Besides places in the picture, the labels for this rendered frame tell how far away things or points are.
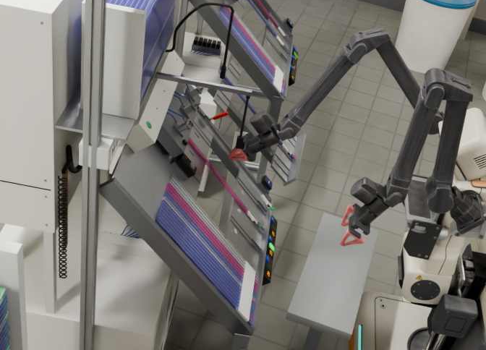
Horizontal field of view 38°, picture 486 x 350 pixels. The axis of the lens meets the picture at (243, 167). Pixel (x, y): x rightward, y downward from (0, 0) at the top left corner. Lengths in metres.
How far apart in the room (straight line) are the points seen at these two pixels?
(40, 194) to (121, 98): 0.38
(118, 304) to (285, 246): 1.41
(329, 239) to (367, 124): 2.01
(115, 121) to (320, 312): 1.10
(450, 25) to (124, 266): 3.53
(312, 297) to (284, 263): 0.97
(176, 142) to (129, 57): 0.47
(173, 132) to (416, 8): 3.43
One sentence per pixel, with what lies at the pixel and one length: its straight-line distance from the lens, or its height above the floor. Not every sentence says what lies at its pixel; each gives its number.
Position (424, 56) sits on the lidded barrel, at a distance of 5.58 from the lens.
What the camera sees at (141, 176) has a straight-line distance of 2.15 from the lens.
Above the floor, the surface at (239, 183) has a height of 0.85.
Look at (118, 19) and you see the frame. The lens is 1.86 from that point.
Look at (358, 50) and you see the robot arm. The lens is 2.40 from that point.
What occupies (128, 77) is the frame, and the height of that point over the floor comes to 1.52.
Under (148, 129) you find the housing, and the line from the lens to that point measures 2.14.
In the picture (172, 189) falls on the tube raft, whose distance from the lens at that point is 2.24.
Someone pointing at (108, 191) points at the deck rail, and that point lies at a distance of 2.04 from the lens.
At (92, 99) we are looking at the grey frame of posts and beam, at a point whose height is 1.53.
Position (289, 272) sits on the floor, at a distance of 3.59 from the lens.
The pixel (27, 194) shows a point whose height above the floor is 1.14.
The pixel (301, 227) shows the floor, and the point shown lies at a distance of 3.86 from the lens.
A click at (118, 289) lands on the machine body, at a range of 2.56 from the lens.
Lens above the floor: 2.52
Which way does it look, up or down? 37 degrees down
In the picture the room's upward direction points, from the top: 11 degrees clockwise
